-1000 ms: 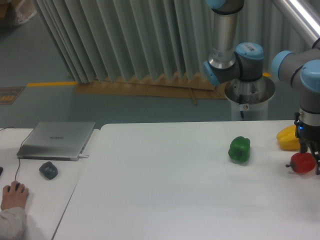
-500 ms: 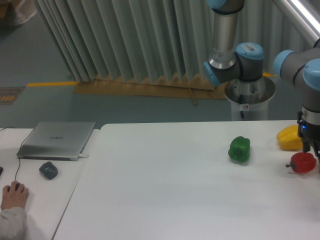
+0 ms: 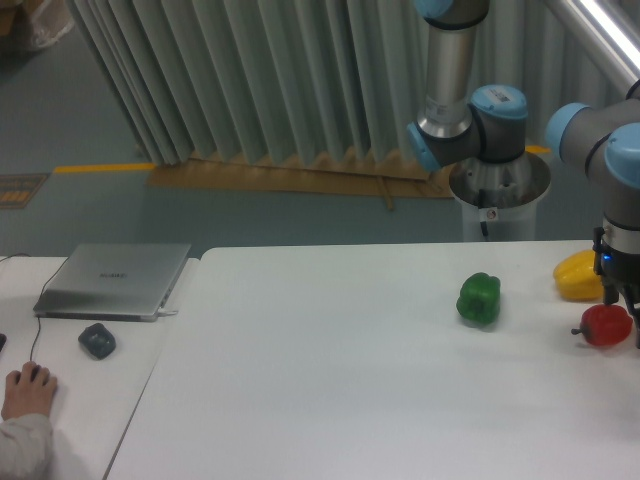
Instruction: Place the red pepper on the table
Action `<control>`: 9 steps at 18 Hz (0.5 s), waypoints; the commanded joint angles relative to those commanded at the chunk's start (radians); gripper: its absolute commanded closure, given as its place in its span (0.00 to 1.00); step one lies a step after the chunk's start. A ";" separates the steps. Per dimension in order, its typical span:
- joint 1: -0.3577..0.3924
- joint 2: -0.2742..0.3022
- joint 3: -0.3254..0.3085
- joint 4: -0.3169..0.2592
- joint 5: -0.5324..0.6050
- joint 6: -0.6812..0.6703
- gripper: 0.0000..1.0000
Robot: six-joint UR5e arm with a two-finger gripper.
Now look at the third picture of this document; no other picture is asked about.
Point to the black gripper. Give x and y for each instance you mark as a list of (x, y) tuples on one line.
[(617, 264)]

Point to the red bell pepper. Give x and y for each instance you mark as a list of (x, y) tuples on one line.
[(604, 325)]

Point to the black computer mouse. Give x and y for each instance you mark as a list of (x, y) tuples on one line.
[(40, 375)]

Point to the light grey sleeve forearm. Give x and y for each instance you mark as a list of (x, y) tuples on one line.
[(26, 446)]

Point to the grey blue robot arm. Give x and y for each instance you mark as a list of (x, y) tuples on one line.
[(603, 143)]

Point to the yellow bell pepper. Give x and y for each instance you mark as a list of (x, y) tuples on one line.
[(575, 279)]

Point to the green bell pepper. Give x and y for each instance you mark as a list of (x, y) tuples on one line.
[(479, 300)]

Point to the person's bare hand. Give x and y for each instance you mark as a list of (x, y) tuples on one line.
[(22, 397)]

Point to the brown cardboard sheet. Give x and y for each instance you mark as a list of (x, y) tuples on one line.
[(388, 180)]

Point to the grey pleated curtain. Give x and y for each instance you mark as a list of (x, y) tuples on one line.
[(282, 78)]

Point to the silver closed laptop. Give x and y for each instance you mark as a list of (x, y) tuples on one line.
[(119, 282)]

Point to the small black round object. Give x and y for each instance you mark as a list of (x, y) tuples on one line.
[(97, 341)]

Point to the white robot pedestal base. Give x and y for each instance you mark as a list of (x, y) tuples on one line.
[(499, 201)]

